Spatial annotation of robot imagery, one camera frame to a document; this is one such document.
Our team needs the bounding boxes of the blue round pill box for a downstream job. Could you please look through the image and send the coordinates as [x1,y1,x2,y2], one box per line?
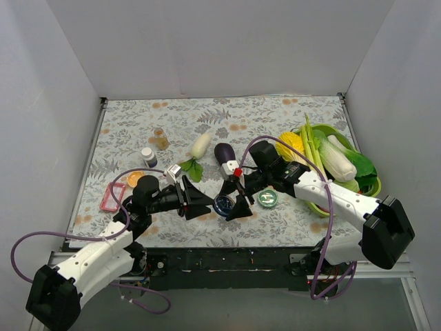
[213,194,235,218]

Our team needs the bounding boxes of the amber pill bottle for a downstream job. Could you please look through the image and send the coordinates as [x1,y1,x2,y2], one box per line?
[154,128,170,150]

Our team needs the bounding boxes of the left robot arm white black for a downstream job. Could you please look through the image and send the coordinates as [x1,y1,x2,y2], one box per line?
[25,175,214,330]

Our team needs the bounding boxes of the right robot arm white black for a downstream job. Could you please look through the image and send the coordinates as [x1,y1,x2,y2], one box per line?
[214,141,415,274]

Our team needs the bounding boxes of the green round pill box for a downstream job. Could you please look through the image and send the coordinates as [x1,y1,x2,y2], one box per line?
[258,188,278,208]

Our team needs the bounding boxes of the purple eggplant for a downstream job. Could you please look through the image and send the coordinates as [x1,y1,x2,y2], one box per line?
[214,143,236,166]

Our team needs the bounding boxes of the orange round pill box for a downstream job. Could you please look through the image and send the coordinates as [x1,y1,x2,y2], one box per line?
[127,170,145,188]

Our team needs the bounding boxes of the white blue pill bottle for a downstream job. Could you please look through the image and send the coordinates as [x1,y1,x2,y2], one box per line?
[141,147,158,168]

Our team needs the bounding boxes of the white radish with leaves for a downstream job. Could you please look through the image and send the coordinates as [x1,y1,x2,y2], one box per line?
[179,133,212,183]

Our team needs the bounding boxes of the floral table mat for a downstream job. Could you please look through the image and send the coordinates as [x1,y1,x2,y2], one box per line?
[69,95,355,249]

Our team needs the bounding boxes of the pink rectangular pill box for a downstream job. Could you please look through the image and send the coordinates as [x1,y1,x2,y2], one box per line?
[99,183,125,212]

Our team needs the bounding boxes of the celery stalks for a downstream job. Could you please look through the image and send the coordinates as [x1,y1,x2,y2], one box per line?
[300,114,327,179]

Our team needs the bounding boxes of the napa cabbage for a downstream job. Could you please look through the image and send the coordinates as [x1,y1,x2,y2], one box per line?
[318,136,357,182]

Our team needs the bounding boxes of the green bok choy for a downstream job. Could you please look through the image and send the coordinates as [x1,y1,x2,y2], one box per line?
[343,149,378,188]

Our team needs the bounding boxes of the green vegetable basket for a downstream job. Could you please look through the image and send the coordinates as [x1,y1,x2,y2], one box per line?
[306,124,382,217]

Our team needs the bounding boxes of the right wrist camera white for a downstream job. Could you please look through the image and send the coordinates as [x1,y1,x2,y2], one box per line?
[220,160,239,181]

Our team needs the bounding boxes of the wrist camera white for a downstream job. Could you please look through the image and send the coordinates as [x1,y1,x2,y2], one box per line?
[220,160,239,181]
[163,164,182,186]

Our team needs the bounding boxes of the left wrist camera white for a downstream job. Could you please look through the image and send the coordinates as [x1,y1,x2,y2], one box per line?
[163,164,182,186]

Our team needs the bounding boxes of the black front rail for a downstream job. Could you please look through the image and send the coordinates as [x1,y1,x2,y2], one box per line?
[126,246,313,291]

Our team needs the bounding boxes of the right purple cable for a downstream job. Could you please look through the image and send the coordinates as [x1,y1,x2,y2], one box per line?
[237,134,358,301]

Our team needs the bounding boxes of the purple cable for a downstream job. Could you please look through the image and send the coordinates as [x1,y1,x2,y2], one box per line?
[237,134,358,301]
[10,168,172,315]

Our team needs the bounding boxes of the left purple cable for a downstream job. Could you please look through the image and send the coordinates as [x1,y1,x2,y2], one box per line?
[10,168,172,315]

